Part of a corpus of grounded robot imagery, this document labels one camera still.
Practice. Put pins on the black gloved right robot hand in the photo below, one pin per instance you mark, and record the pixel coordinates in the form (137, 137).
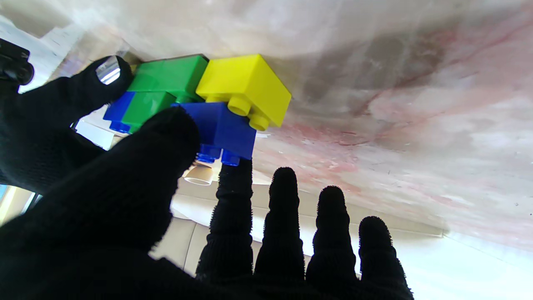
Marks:
(46, 121)

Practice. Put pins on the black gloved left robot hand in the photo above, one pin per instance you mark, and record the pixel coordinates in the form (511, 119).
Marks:
(104, 216)

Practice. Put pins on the yellow toy brick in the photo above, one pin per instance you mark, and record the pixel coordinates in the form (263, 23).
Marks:
(245, 85)

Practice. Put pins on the green toy brick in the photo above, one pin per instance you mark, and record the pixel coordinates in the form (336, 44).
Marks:
(170, 75)
(143, 106)

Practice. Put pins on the blue toy brick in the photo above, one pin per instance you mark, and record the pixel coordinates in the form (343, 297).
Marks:
(118, 110)
(227, 129)

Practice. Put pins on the round wooden bowl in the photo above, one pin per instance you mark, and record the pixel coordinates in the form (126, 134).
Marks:
(199, 175)

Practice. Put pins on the beige fabric sofa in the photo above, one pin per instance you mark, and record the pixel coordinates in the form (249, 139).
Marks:
(395, 225)

